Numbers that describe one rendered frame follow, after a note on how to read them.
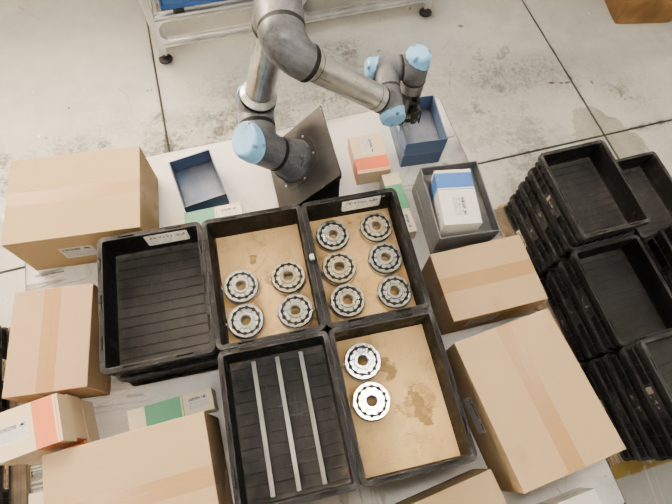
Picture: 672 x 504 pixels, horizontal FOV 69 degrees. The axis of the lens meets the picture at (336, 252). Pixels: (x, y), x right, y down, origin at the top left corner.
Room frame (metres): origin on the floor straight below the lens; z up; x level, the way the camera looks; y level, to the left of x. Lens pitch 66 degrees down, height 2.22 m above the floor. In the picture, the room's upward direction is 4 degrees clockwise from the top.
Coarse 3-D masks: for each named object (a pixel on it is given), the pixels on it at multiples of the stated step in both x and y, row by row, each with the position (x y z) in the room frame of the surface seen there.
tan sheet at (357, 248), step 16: (384, 208) 0.79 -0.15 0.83; (320, 224) 0.71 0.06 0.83; (352, 224) 0.72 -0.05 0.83; (352, 240) 0.66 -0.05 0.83; (320, 256) 0.60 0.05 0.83; (352, 256) 0.61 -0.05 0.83; (320, 272) 0.55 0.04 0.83; (368, 272) 0.56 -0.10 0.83; (400, 272) 0.57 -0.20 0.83; (368, 288) 0.51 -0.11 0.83; (368, 304) 0.46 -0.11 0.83; (336, 320) 0.40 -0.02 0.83
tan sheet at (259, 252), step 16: (224, 240) 0.63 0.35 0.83; (240, 240) 0.64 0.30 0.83; (256, 240) 0.64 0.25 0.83; (272, 240) 0.64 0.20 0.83; (288, 240) 0.65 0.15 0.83; (224, 256) 0.58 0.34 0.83; (240, 256) 0.58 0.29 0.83; (256, 256) 0.59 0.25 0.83; (272, 256) 0.59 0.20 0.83; (288, 256) 0.59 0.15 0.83; (224, 272) 0.53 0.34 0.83; (256, 272) 0.53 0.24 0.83; (240, 288) 0.48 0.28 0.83; (272, 288) 0.48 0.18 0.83; (304, 288) 0.49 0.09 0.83; (224, 304) 0.42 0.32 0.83; (256, 304) 0.43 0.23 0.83; (272, 304) 0.43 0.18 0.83; (272, 320) 0.39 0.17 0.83
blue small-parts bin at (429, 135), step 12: (420, 96) 1.26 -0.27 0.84; (432, 96) 1.27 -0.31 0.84; (420, 108) 1.26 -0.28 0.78; (432, 108) 1.24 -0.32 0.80; (420, 120) 1.21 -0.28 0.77; (432, 120) 1.21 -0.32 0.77; (408, 132) 1.15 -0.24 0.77; (420, 132) 1.15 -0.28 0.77; (432, 132) 1.15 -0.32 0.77; (444, 132) 1.11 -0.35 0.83; (408, 144) 1.05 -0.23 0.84; (420, 144) 1.06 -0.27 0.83; (432, 144) 1.07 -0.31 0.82; (444, 144) 1.08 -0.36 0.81
